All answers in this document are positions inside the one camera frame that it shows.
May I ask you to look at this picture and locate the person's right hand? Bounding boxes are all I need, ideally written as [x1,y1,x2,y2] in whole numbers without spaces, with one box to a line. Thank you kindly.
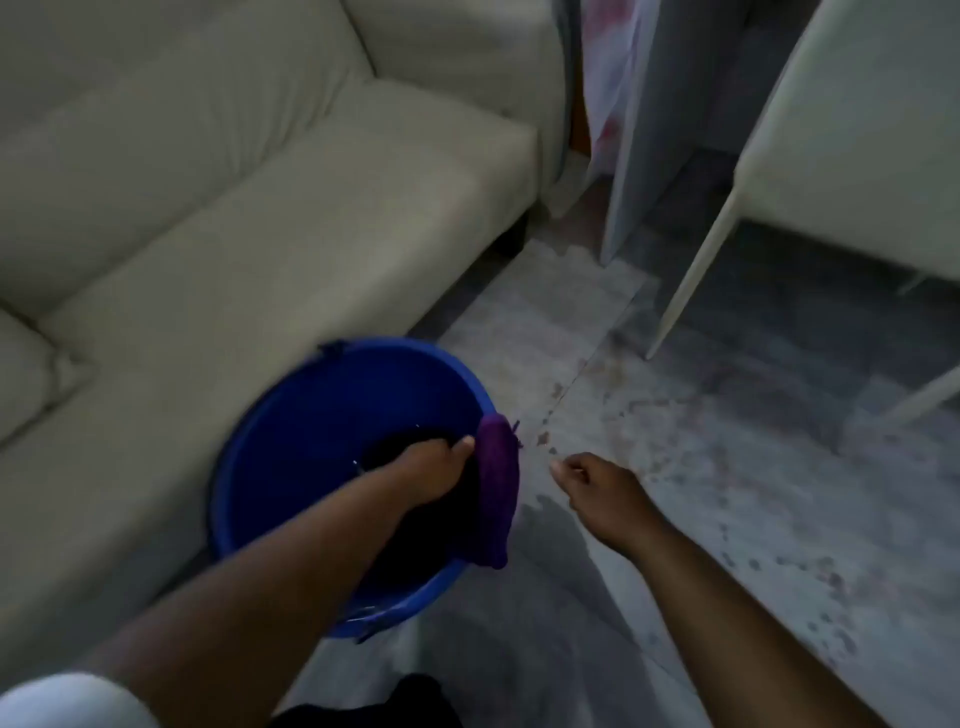
[549,452,661,558]

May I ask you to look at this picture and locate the person's left hand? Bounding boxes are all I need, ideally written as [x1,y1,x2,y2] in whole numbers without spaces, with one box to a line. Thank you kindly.
[363,435,477,529]

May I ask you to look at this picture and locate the purple cleaning cloth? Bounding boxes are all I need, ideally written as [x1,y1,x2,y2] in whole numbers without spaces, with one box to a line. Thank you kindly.
[459,414,522,570]

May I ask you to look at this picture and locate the person's left forearm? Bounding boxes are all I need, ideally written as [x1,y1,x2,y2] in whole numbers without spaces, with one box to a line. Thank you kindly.
[75,475,393,728]

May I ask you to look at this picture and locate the person's right forearm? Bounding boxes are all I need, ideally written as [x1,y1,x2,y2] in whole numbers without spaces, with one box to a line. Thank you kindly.
[627,523,871,728]

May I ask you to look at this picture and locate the blue plastic bucket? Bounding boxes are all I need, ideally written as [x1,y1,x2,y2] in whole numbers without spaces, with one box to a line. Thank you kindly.
[207,339,519,643]

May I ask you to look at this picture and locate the person's black trousers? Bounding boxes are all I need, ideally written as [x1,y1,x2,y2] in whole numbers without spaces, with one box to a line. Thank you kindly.
[268,673,466,728]

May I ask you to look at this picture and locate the cream leather sofa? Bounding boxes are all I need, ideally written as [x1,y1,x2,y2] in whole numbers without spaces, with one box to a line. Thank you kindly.
[0,0,571,676]

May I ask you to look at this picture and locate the grey cabinet panel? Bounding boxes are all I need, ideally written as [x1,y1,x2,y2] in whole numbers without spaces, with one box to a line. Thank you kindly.
[598,0,755,265]

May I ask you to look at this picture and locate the white patterned curtain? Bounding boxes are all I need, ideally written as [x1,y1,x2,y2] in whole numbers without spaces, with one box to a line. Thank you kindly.
[551,0,661,215]

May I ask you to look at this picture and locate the cream upholstered chair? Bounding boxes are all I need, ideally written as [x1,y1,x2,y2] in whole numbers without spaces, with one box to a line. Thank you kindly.
[646,0,960,432]

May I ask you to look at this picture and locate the person's white sleeve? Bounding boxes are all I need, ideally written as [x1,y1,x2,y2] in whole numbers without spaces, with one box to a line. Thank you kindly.
[0,671,162,728]

